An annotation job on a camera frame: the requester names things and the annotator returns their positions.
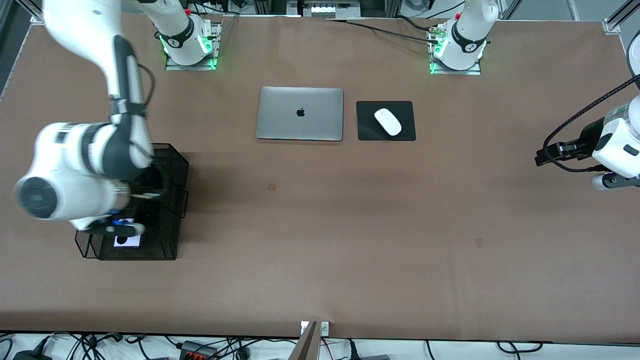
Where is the lavender phone with two lenses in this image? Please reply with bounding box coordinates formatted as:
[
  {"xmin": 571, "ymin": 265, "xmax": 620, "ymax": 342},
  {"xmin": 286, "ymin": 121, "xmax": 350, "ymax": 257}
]
[{"xmin": 113, "ymin": 231, "xmax": 142, "ymax": 249}]

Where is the black mesh two-tier tray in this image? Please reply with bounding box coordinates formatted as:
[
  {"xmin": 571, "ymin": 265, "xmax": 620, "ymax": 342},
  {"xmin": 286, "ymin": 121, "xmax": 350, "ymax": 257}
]
[{"xmin": 74, "ymin": 143, "xmax": 190, "ymax": 261}]

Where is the silver laptop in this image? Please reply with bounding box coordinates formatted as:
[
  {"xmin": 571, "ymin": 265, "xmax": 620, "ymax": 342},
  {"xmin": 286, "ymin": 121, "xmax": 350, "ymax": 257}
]
[{"xmin": 255, "ymin": 86, "xmax": 345, "ymax": 142}]

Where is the black and red power strip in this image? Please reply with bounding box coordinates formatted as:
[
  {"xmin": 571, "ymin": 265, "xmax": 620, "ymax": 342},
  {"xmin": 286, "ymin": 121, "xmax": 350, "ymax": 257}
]
[{"xmin": 179, "ymin": 340, "xmax": 219, "ymax": 360}]

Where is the white computer mouse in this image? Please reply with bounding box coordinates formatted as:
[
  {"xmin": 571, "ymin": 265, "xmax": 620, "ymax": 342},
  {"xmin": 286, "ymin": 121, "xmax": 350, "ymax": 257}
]
[{"xmin": 374, "ymin": 108, "xmax": 403, "ymax": 137}]

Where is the black mouse pad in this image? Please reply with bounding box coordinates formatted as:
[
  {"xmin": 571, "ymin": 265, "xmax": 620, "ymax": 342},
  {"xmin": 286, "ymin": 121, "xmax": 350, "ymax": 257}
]
[{"xmin": 356, "ymin": 100, "xmax": 417, "ymax": 142}]

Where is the grey device with white plugs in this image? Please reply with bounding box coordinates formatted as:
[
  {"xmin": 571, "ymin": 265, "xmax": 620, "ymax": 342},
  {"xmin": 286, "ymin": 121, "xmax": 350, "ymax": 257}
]
[{"xmin": 287, "ymin": 0, "xmax": 362, "ymax": 19}]

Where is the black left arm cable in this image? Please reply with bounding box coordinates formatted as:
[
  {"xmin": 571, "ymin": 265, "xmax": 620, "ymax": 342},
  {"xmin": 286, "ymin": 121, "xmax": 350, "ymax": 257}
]
[{"xmin": 542, "ymin": 72, "xmax": 640, "ymax": 173}]

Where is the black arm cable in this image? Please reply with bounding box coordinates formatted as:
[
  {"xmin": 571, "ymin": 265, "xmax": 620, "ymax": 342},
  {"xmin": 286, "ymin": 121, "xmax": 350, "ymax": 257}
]
[
  {"xmin": 542, "ymin": 72, "xmax": 640, "ymax": 173},
  {"xmin": 112, "ymin": 62, "xmax": 156, "ymax": 118}
]

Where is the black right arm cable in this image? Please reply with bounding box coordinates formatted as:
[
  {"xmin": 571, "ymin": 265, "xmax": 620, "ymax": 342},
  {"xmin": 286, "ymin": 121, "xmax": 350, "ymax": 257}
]
[{"xmin": 112, "ymin": 62, "xmax": 156, "ymax": 118}]

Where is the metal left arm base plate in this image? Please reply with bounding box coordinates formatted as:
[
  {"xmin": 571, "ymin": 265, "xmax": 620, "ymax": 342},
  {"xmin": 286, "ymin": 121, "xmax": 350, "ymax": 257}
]
[{"xmin": 428, "ymin": 22, "xmax": 484, "ymax": 76}]

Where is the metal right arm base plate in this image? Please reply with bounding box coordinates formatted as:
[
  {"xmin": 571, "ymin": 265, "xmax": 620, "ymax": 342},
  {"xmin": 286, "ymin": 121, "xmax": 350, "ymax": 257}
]
[{"xmin": 165, "ymin": 22, "xmax": 222, "ymax": 71}]

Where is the short thick black cable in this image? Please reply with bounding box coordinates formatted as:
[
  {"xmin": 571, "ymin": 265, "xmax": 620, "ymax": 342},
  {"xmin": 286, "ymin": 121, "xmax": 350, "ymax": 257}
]
[{"xmin": 396, "ymin": 15, "xmax": 435, "ymax": 33}]

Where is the long thin black cable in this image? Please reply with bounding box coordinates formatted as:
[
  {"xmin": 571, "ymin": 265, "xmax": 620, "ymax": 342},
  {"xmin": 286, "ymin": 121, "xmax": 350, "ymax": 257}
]
[{"xmin": 324, "ymin": 18, "xmax": 441, "ymax": 45}]

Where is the wooden camera stand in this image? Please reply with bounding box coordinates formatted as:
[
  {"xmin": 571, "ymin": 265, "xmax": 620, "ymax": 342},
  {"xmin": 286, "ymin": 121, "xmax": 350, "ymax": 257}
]
[{"xmin": 287, "ymin": 320, "xmax": 321, "ymax": 360}]

